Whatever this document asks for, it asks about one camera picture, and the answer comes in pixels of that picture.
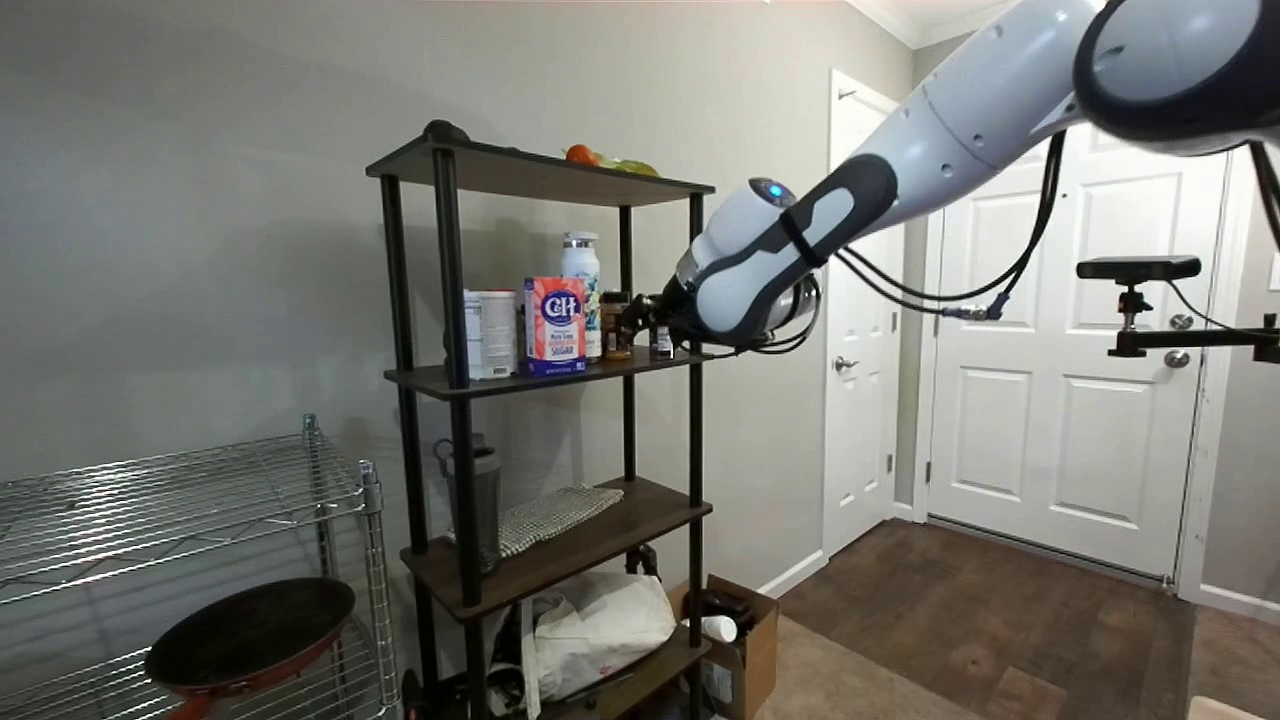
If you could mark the green fruit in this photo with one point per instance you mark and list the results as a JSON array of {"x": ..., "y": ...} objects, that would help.
[{"x": 635, "y": 170}]

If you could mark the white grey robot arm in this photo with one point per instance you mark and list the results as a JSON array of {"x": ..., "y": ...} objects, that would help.
[{"x": 961, "y": 121}]

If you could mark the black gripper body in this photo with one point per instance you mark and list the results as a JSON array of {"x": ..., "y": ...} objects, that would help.
[{"x": 674, "y": 323}]

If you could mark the black round bowl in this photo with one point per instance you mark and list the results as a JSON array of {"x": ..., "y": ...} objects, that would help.
[{"x": 246, "y": 635}]

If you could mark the white printed box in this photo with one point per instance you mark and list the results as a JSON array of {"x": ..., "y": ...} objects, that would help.
[{"x": 491, "y": 332}]

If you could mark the grey folded cloth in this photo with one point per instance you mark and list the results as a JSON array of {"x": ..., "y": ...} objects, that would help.
[{"x": 555, "y": 513}]

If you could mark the white spray bottle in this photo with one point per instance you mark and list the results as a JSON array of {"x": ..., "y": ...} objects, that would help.
[{"x": 581, "y": 261}]

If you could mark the brown cardboard box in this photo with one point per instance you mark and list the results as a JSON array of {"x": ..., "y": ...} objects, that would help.
[{"x": 756, "y": 653}]

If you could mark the narrow white panel door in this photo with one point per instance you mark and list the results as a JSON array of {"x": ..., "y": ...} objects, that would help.
[{"x": 866, "y": 427}]

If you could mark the black frame wooden shelf unit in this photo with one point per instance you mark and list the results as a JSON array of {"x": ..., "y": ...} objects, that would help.
[{"x": 454, "y": 266}]

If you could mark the silver door knob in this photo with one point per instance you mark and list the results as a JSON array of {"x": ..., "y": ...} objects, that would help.
[
  {"x": 1178, "y": 359},
  {"x": 841, "y": 364}
]

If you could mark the dark grey travel mug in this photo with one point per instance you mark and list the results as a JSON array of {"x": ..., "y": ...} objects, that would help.
[{"x": 481, "y": 507}]

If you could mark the white plastic bag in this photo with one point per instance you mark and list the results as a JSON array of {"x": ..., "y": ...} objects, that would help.
[{"x": 592, "y": 624}]

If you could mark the brown spice jar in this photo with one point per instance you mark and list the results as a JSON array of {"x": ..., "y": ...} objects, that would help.
[{"x": 609, "y": 332}]

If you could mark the pink white sugar bag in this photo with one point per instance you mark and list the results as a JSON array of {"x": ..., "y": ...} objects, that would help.
[{"x": 555, "y": 327}]

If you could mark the black camera on mount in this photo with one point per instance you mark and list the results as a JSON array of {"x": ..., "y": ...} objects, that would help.
[{"x": 1143, "y": 270}]

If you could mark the orange fruit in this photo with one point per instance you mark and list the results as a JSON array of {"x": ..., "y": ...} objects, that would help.
[{"x": 581, "y": 156}]

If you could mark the dark rounded object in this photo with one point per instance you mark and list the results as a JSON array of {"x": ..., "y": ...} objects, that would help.
[{"x": 447, "y": 133}]

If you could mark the white item in cardboard box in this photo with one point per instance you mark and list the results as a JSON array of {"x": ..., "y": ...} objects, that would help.
[{"x": 716, "y": 629}]

